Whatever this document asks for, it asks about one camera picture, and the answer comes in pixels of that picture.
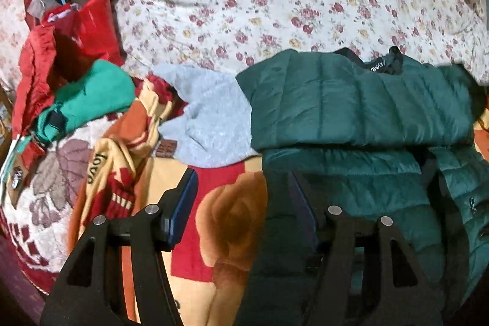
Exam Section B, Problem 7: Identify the light grey fleece garment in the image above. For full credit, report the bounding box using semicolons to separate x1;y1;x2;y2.
153;64;262;168

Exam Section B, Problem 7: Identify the bright green garment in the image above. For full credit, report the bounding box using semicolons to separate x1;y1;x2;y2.
28;60;135;143

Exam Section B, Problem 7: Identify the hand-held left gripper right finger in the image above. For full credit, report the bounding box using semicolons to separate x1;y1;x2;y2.
286;169;446;326

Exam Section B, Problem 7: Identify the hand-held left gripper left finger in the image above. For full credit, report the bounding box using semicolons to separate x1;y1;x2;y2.
40;167;199;326

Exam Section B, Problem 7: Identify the red jacket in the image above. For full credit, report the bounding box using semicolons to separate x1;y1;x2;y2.
11;0;125;166

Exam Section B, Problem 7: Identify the garment hang tag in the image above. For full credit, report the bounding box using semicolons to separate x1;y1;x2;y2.
0;135;35;204

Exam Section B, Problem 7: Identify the dark green puffer jacket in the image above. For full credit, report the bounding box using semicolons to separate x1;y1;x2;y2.
234;48;489;326

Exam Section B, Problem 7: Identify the orange red printed blanket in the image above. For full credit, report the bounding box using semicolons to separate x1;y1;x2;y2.
0;76;489;326

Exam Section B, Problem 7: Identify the floral quilt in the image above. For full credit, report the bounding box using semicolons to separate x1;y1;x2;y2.
111;0;489;86

